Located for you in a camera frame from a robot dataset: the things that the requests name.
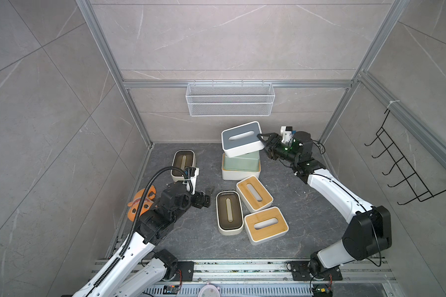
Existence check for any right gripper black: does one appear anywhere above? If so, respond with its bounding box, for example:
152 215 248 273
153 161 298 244
258 134 300 167

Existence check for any green square tissue box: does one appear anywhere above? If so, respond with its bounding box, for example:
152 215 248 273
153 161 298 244
223 151 260 172

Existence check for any white box grey-blue lid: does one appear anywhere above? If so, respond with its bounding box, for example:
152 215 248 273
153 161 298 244
221 121 265 158

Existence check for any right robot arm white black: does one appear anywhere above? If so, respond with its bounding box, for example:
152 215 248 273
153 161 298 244
257 127 393 279

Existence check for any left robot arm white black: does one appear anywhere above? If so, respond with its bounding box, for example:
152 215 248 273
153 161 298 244
74 181 214 297

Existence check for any bamboo-lid tissue box middle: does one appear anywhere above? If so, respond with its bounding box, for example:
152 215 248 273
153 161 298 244
236 176 274 213

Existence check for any large white bamboo-lid tissue box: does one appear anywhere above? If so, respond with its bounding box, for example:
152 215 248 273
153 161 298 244
221 154 261 181

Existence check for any bamboo-lid tissue box front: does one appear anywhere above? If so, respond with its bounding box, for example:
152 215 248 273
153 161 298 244
244 207 289 246

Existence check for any orange toy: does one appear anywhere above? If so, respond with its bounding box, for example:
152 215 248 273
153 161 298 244
127 185 157 221

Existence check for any cream box dark lid back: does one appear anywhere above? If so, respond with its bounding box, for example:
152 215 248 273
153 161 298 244
170 150 196 182

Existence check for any cream box dark lid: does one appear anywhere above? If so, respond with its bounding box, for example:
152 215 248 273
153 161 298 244
170 150 196 182
216 191 244 236

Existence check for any cream box dark lid centre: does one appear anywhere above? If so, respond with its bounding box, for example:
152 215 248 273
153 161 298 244
216 191 244 236

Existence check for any white round object bottom edge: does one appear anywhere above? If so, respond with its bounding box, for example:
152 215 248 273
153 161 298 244
197 283 221 297

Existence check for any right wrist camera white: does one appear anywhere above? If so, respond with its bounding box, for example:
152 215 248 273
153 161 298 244
280 126 294 146

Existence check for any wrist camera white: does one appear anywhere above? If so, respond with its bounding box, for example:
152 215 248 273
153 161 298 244
183 167 199 195
280 126 294 146

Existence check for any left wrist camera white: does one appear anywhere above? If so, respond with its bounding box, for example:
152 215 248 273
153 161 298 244
183 167 199 195

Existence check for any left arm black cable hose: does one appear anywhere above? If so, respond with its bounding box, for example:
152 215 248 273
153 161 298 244
85 166 192 294

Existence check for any white wire mesh basket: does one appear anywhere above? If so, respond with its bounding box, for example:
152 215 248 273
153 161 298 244
185 82 276 117

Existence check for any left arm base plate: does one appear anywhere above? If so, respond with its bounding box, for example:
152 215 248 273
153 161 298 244
163 261 195 282

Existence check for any aluminium mounting rail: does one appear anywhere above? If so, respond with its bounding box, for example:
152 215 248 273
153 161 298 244
182 259 396 283

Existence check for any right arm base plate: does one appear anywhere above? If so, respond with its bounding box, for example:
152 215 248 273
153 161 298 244
286 260 343 281

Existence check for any black wire hook rack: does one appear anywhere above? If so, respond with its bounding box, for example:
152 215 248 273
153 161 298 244
364 108 446 205

